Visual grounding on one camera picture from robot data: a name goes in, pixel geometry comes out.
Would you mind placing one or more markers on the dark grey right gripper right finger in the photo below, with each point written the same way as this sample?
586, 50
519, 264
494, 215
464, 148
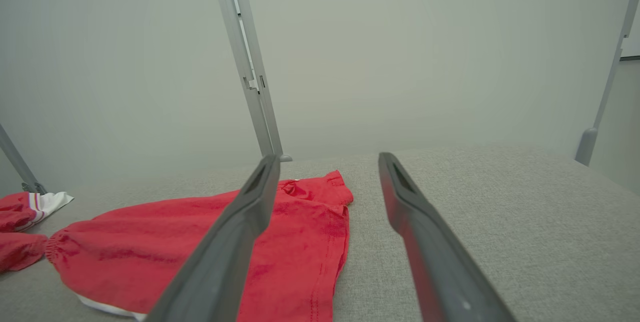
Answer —
440, 262

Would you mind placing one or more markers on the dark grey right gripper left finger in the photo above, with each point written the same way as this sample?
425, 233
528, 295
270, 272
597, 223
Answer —
225, 262

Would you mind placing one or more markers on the red garment with white trim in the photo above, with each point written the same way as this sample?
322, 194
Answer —
150, 242

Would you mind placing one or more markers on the red garment with gathered band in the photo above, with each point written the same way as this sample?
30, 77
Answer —
15, 212

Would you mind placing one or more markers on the grey strut with screwed foot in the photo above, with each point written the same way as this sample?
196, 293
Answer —
17, 162

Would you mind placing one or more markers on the grey post with cylinder base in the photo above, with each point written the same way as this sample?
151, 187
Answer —
586, 147

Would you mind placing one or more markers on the grey slotted partition post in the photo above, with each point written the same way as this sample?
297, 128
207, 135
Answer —
247, 62

